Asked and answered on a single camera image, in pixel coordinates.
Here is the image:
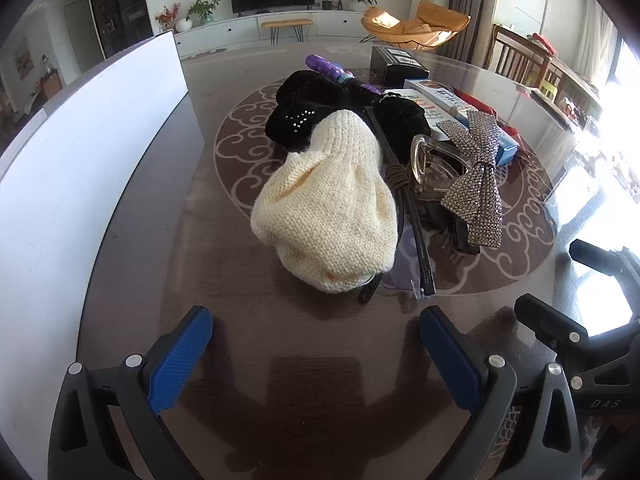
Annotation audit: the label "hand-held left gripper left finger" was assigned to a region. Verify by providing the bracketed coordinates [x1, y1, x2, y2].
[47, 305, 216, 480]

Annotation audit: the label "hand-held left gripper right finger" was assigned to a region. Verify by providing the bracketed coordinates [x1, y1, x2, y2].
[417, 306, 583, 480]

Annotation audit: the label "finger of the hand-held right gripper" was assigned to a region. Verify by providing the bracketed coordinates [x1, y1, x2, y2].
[569, 239, 640, 311]
[514, 293, 640, 368]

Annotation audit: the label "blue and white medicine box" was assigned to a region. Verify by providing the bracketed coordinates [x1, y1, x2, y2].
[435, 120, 521, 166]

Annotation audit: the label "red snack packet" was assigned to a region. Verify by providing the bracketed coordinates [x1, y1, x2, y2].
[450, 87, 518, 136]

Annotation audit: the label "clear frame eyeglasses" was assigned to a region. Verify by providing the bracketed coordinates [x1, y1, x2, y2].
[410, 135, 468, 201]

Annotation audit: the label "dark patterned glass desktop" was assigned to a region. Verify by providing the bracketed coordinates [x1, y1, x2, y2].
[75, 40, 640, 480]

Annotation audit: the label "black hair clip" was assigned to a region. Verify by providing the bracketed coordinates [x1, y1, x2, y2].
[425, 205, 481, 256]

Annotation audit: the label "rhinestone bow hair clip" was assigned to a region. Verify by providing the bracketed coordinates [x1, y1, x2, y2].
[434, 109, 505, 248]

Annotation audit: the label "cream knit hat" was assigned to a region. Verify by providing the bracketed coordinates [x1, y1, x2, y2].
[250, 109, 401, 293]

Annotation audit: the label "white partition board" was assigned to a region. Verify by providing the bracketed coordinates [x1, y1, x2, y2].
[0, 30, 206, 456]

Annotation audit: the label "wooden chair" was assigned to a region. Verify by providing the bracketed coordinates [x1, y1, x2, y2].
[482, 24, 556, 91]

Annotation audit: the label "black rhinestone velvet scrunchie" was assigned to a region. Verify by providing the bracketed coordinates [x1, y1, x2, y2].
[265, 70, 361, 153]

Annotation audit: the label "black cardboard box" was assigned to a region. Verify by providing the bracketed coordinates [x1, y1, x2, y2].
[370, 45, 431, 88]

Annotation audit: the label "orange lounge chair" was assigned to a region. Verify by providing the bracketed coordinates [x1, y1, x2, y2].
[360, 0, 472, 53]

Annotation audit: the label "purple toy figure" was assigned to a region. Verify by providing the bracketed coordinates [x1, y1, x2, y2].
[306, 54, 386, 93]

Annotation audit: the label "white television cabinet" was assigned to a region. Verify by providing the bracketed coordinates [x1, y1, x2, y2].
[175, 7, 381, 58]

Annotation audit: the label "white door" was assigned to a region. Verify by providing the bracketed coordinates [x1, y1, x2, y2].
[64, 0, 93, 73]

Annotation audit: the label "red flower arrangement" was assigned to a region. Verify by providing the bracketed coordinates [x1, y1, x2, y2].
[155, 4, 182, 31]

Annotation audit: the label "bushy green potted plant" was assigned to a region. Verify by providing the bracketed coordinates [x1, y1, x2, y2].
[187, 0, 222, 25]

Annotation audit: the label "orange stool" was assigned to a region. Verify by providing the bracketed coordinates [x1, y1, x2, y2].
[260, 18, 315, 43]

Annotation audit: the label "dark display cabinet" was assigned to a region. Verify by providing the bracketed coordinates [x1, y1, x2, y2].
[85, 0, 153, 58]

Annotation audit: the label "brown elastic hair tie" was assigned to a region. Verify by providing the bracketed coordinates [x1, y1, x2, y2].
[382, 162, 416, 193]

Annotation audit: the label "wall painting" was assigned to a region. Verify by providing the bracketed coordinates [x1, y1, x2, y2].
[14, 37, 32, 81]

